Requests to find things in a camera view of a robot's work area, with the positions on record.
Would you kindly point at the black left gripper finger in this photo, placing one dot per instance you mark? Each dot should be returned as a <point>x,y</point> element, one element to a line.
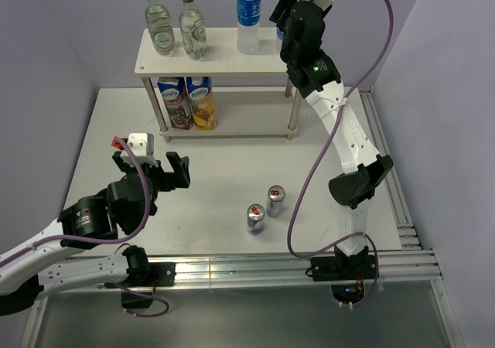
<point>179,178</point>
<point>121,163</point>

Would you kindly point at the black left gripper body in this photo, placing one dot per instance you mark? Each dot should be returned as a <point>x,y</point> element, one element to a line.
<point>164,179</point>

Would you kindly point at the water bottle blue label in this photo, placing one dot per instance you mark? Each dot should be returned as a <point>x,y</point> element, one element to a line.
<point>280,34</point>
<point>248,22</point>

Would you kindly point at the glass soda bottle green cap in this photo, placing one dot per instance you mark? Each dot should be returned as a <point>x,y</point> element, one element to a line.
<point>160,28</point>

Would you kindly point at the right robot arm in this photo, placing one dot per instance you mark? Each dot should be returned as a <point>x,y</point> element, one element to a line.
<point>318,81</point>

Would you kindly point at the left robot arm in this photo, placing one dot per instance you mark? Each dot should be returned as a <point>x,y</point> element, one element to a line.
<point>40,267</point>

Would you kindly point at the white two-tier shelf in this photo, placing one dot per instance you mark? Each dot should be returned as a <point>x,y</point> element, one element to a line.
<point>259,101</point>

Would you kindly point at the purple grape juice carton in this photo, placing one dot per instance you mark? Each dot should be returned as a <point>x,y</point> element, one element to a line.
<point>174,96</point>

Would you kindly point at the yellow pineapple juice carton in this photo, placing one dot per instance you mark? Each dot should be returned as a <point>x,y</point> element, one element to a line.
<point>201,100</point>

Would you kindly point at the silver blue energy drink can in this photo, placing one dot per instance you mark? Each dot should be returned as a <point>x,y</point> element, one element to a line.
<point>275,201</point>

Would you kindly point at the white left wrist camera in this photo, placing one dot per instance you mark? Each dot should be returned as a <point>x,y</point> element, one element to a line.
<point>141,145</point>

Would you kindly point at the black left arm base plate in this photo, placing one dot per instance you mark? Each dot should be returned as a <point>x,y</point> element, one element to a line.
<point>162,274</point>

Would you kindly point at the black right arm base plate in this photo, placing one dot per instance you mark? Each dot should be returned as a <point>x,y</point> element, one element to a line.
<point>328,270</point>

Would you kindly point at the aluminium side rail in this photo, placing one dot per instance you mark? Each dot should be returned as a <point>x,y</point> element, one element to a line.
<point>406,229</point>

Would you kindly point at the aluminium mounting rail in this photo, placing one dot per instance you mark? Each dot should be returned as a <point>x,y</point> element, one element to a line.
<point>223,272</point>

